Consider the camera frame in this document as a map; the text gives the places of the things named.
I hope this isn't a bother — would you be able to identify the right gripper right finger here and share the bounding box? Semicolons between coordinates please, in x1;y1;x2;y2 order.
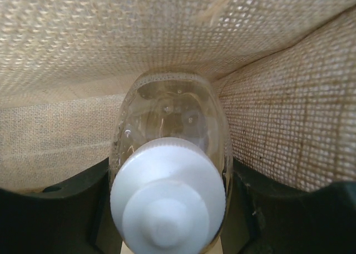
221;160;355;253

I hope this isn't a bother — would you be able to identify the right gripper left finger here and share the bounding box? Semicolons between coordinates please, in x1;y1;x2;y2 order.
1;159;122;253

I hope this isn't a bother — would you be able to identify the clear bottle white cap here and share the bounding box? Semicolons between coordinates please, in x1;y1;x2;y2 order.
109;70;233;253

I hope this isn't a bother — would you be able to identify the brown canvas tote bag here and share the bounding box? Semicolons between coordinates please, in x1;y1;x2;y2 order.
1;0;355;192

